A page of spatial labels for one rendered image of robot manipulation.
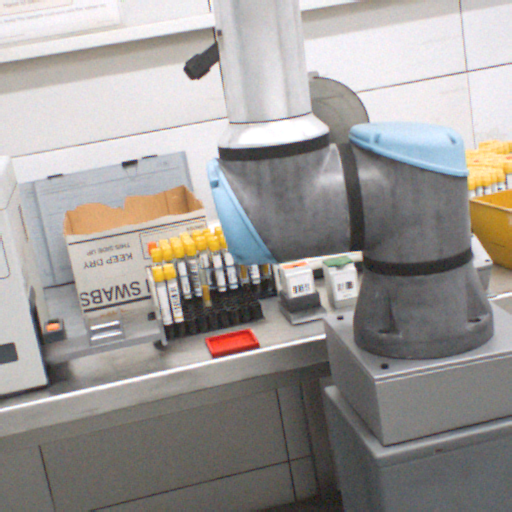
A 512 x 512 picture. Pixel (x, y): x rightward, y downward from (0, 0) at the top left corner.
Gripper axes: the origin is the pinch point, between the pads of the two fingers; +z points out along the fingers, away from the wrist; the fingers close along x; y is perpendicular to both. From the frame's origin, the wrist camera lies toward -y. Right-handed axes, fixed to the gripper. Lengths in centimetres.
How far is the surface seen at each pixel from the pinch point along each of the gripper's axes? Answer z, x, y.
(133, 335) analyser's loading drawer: 21.8, -17.7, -22.0
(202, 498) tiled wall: 81, 44, -24
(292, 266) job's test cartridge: 18.1, -9.2, 2.1
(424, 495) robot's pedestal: 32, -57, 10
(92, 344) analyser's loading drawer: 21.6, -19.4, -27.6
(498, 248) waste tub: 22.6, -2.6, 34.8
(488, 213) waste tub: 17.2, -0.7, 34.4
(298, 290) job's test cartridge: 21.3, -11.3, 2.3
